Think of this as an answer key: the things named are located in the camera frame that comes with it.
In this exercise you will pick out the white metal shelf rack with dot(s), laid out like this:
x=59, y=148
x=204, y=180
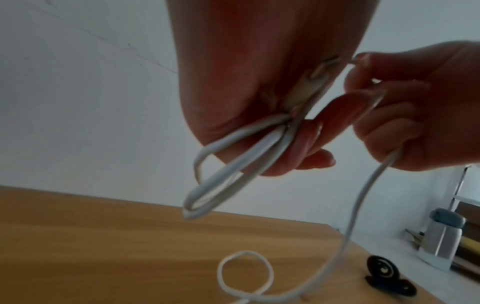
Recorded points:
x=468, y=200

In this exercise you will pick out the person's left hand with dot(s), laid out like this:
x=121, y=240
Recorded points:
x=243, y=59

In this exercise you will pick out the person's right hand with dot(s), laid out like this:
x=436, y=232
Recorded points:
x=431, y=104

